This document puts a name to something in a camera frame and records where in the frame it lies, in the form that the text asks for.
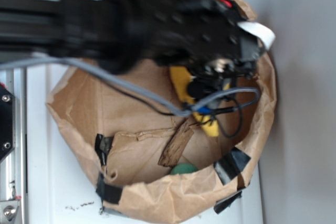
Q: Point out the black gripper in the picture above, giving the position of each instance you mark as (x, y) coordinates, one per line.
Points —
(215, 47)

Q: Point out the yellow cloth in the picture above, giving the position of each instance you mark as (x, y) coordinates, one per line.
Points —
(181, 78)

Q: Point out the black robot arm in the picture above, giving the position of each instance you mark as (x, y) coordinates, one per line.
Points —
(115, 33)

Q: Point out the brown wood bark piece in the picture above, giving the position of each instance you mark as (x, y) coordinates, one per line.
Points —
(176, 146)

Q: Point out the green ball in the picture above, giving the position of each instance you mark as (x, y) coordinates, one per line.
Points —
(183, 168)

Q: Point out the brown paper bag bin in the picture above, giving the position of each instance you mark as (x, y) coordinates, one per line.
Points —
(118, 125)

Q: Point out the black mounting plate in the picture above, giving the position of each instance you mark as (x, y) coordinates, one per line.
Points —
(6, 123)

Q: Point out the aluminium frame rail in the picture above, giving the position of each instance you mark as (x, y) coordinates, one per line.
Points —
(13, 167)

